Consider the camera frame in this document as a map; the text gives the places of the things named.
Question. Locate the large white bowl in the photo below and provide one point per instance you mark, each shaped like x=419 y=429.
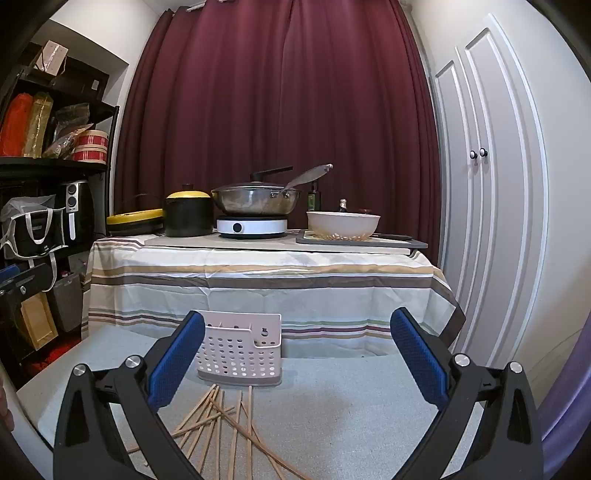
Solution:
x=344 y=225

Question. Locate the steel frying pan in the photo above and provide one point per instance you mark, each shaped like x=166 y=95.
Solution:
x=254 y=203

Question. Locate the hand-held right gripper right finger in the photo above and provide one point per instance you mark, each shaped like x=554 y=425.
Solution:
x=418 y=355

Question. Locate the yellow and black griddle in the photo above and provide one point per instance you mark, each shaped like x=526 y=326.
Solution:
x=136 y=220

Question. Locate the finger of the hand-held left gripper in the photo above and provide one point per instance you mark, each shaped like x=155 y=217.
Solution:
x=28 y=279

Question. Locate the beige table mat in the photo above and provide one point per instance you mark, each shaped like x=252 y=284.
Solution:
x=194 y=242

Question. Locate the red package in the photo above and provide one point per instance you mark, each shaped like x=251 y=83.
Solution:
x=16 y=124

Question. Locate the white induction cooker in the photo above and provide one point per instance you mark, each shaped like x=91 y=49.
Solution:
x=251 y=227

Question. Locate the black pot with yellow lid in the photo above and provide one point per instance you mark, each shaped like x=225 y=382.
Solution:
x=188 y=217

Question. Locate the clear plastic snack bag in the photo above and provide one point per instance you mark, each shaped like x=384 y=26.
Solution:
x=69 y=124

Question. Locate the pale gift bag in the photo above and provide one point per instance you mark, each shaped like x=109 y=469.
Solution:
x=51 y=57

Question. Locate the white wardrobe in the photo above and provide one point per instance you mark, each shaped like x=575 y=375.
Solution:
x=498 y=207

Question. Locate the grey storage box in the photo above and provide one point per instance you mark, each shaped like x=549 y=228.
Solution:
x=67 y=302

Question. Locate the gold package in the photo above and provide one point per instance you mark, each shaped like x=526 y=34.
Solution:
x=39 y=124

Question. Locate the black shelf rack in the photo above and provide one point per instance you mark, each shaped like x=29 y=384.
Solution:
x=55 y=168

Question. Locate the pile of wooden chopsticks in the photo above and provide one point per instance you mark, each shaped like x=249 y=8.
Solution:
x=240 y=429

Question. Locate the brown wooden board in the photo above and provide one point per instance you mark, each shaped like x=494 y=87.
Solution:
x=39 y=323

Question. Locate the grey textured table mat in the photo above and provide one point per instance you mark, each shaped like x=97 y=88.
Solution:
x=346 y=415

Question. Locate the red striped round box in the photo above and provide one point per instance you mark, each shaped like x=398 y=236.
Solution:
x=90 y=146

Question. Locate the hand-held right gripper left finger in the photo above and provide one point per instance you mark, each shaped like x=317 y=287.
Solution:
x=178 y=360

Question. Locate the black air fryer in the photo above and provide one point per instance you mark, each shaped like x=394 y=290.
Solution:
x=76 y=212

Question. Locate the black cardboard box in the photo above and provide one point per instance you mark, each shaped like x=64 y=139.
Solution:
x=81 y=85

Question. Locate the striped tablecloth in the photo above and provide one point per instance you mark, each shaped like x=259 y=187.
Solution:
x=277 y=286

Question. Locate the lilac cloth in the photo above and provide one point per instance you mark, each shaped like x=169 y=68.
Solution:
x=568 y=392

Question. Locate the green oil bottle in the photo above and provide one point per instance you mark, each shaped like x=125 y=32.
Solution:
x=314 y=198

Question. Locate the maroon curtain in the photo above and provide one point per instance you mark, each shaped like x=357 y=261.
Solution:
x=277 y=92

